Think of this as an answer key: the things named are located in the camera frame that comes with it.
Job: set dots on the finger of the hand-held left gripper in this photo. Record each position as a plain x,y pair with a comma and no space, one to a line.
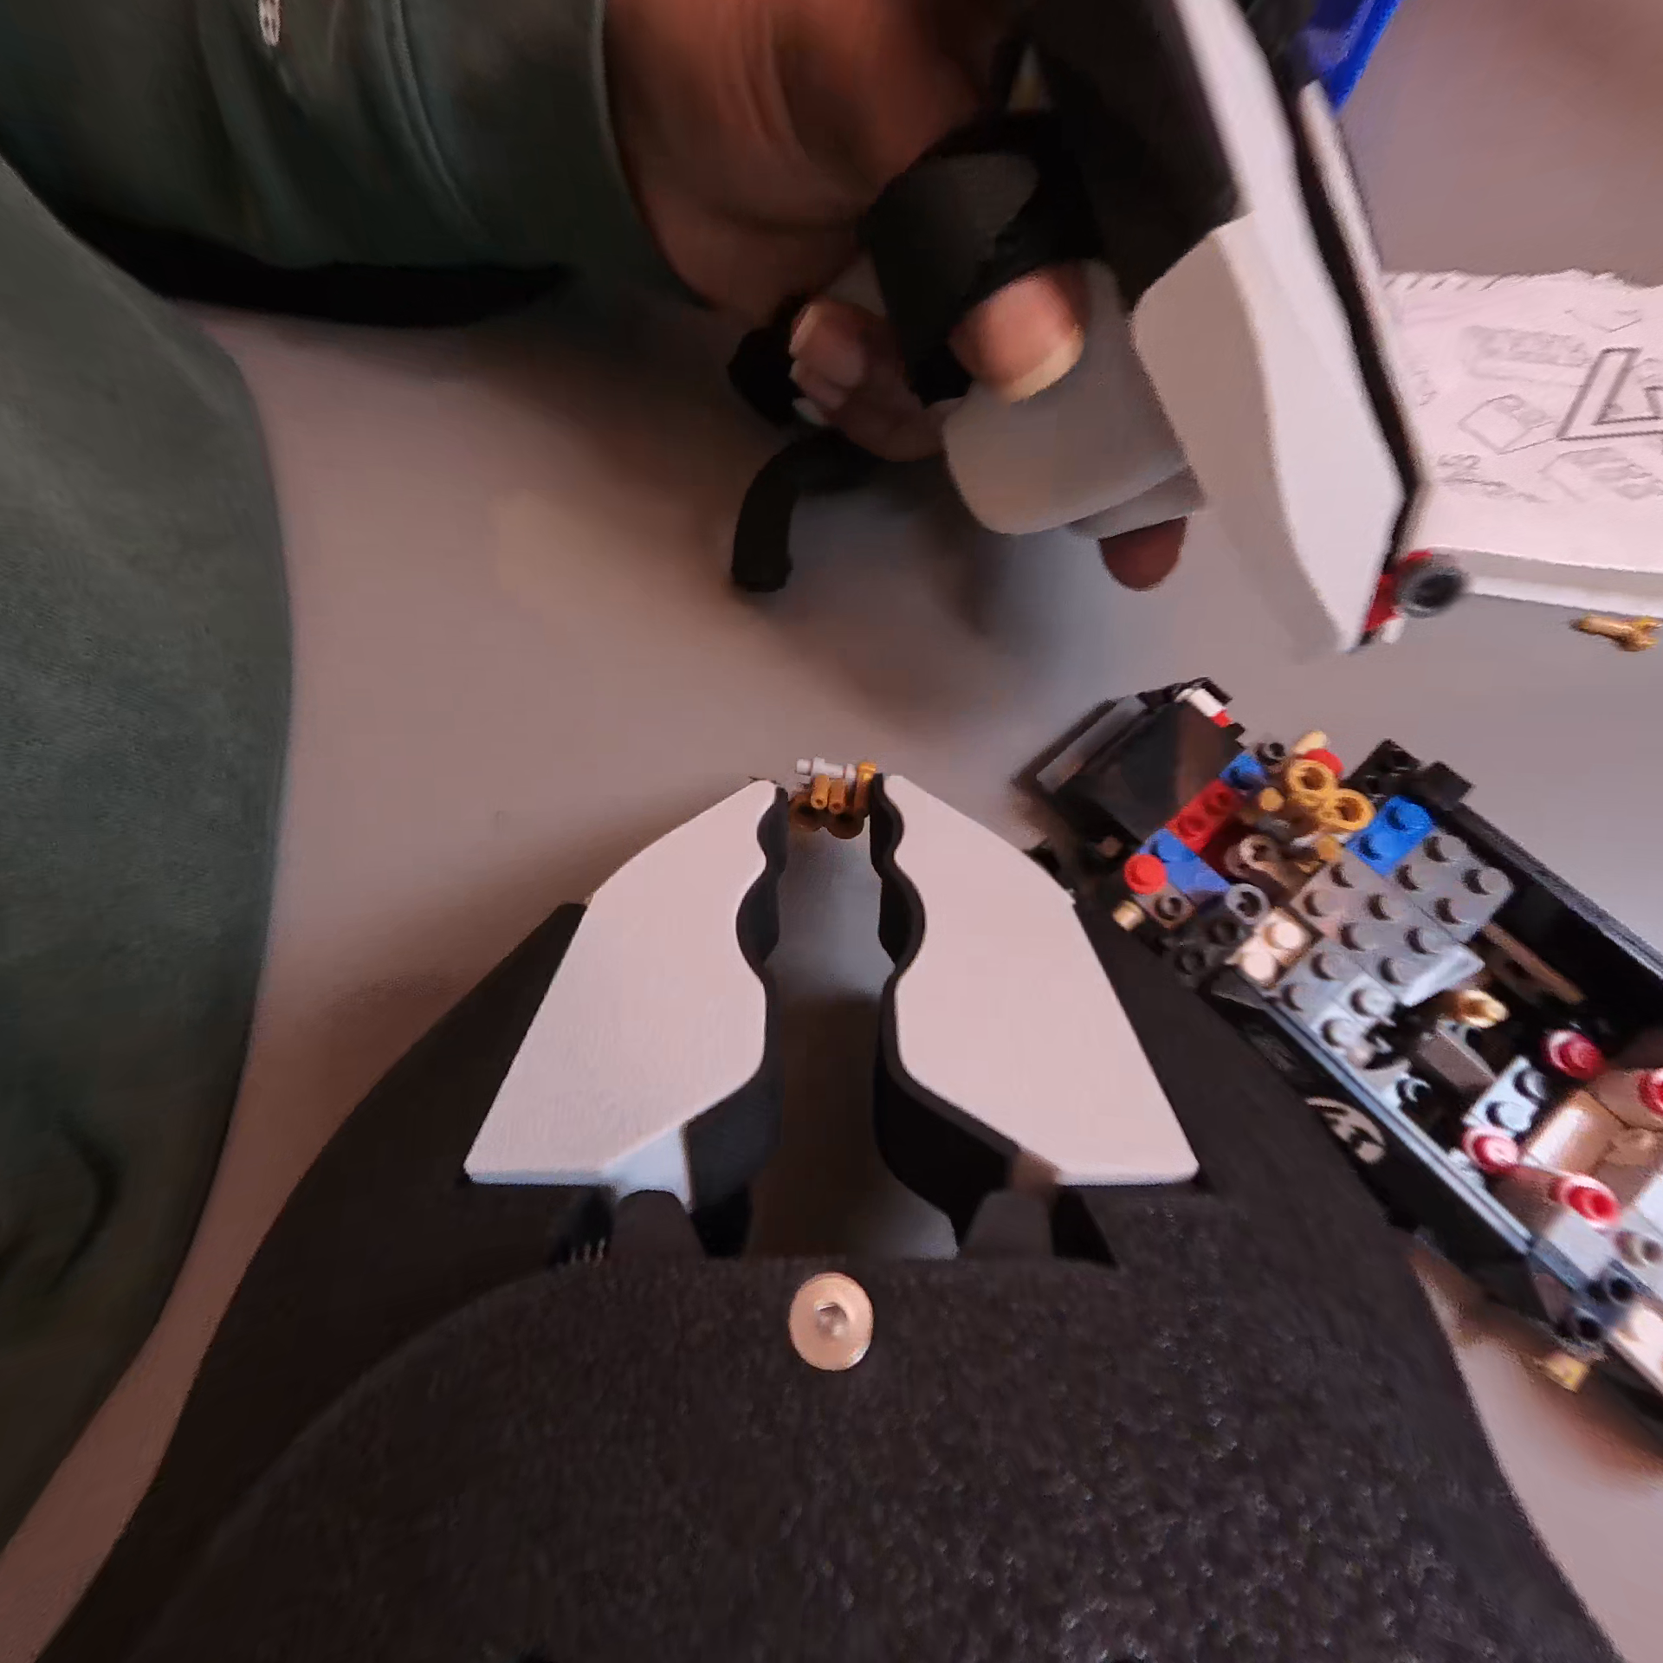
1271,391
1369,259

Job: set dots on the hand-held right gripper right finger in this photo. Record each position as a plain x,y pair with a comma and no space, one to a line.
1026,1028

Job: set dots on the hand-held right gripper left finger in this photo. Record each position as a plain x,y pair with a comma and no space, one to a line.
637,1012

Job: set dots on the small red round lego piece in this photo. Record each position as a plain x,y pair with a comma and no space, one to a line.
1386,604

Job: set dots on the small dark round lego piece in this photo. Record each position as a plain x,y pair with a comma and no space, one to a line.
1432,585

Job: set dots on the gold lego engine assembly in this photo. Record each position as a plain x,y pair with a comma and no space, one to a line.
830,793

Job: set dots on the black lego car model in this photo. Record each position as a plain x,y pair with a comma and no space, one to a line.
1363,948

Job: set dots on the person's left forearm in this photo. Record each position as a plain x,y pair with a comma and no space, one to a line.
324,117

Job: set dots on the small gold lego piece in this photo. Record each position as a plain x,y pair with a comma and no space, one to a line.
1617,630

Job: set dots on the person's left hand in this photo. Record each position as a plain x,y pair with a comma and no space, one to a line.
778,131

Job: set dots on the white numbered paper bag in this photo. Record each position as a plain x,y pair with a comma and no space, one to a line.
1534,391

